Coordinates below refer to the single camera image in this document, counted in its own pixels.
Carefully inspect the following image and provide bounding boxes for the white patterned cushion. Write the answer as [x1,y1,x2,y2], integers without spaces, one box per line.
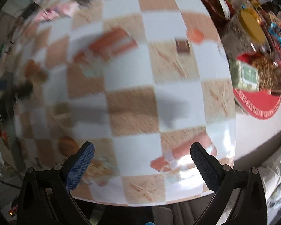
[258,146,281,224]

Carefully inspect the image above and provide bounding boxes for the red round tray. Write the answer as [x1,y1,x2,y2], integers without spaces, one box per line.
[233,53,281,120]

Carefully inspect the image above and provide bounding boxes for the green snack packet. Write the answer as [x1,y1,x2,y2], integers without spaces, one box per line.
[229,59,260,92]

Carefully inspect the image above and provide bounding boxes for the bag of nuts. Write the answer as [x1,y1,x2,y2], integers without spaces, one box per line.
[251,56,281,95]

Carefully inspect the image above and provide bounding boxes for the checkered table cloth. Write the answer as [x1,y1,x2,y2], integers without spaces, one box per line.
[13,0,236,206]

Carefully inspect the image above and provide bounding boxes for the yellow lid jar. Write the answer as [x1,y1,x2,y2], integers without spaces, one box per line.
[238,8,266,43]

